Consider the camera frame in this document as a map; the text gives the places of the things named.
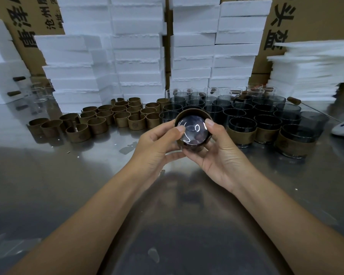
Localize person's right forearm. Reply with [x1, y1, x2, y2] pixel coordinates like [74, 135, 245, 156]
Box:
[232, 168, 344, 275]

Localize stack of white foam blocks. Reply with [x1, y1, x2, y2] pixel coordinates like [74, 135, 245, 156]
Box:
[0, 17, 31, 105]

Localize brown-handled metal rod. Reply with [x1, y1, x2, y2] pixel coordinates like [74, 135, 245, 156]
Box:
[287, 96, 340, 122]

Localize large printed cardboard box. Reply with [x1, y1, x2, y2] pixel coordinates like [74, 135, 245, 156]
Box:
[221, 0, 344, 75]

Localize person's left hand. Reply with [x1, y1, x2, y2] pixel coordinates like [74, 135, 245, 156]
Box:
[126, 120, 187, 189]

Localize bunch of clear plastic cups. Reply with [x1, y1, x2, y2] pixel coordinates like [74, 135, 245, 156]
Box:
[23, 82, 55, 104]

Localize person's right hand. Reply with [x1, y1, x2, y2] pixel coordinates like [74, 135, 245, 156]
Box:
[184, 119, 257, 195]

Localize group of brown sleeve rings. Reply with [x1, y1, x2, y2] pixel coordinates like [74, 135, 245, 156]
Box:
[27, 97, 170, 144]

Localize stack of thin foam sheets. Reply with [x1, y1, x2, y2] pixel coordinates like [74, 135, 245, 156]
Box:
[266, 40, 344, 102]

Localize tall stack white foam blocks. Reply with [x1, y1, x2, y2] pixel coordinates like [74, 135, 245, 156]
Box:
[34, 0, 167, 113]

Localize person's left forearm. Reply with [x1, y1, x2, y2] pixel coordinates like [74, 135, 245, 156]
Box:
[5, 168, 149, 275]

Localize cluster of transparent plastic cups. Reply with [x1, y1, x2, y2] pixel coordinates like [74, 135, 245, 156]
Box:
[159, 84, 330, 138]

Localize stepped stack white foam blocks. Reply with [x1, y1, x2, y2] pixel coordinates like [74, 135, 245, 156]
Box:
[169, 0, 273, 91]

